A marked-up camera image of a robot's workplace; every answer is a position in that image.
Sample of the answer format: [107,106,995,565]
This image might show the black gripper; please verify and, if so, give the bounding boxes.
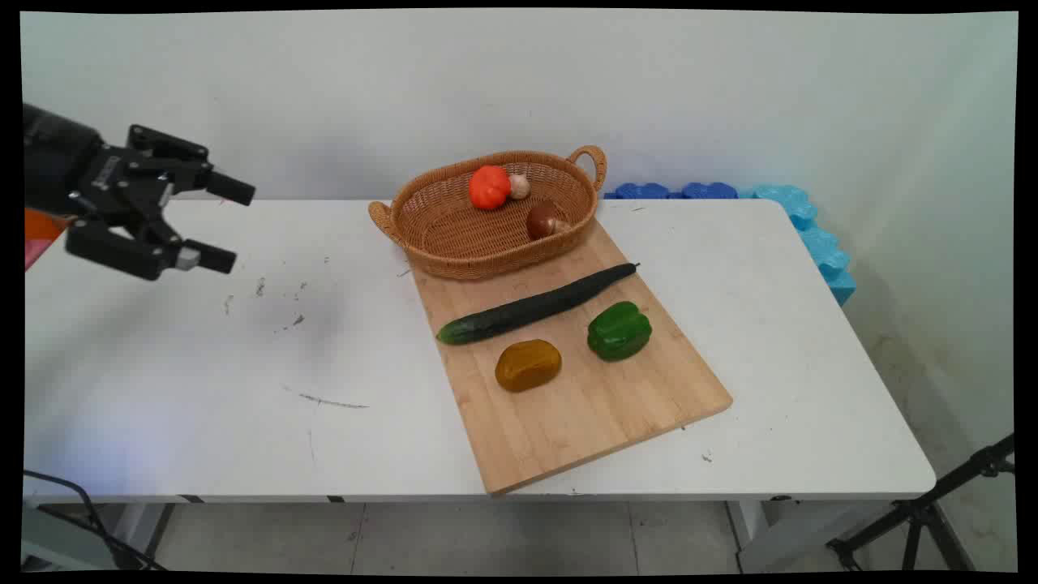
[23,104,256,281]

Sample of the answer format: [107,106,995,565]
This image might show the long dark green cucumber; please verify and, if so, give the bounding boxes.
[436,262,641,346]

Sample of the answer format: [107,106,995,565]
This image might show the orange object behind table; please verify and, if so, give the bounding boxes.
[24,208,75,270]

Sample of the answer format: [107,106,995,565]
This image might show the woven wicker basket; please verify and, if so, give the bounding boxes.
[368,145,607,281]

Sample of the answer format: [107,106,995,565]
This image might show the orange-red toy tomato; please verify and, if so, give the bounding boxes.
[469,165,512,212]

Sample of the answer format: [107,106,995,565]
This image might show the grey table leg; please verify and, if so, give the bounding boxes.
[724,497,897,573]
[23,502,176,573]

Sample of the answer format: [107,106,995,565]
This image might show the brown toy mushroom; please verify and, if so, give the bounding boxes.
[526,200,572,240]

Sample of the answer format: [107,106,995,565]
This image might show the yellow-brown toy potato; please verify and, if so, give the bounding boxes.
[495,339,563,393]

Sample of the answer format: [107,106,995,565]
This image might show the bamboo cutting board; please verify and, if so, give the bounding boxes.
[408,219,734,497]

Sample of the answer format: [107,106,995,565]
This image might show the green toy bell pepper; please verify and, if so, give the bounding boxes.
[587,301,653,363]

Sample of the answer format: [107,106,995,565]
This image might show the light blue foam mat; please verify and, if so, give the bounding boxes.
[736,184,858,307]

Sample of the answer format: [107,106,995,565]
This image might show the black tripod stand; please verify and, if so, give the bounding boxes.
[826,433,1016,573]

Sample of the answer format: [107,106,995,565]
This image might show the long black cable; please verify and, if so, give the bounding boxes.
[23,469,167,572]

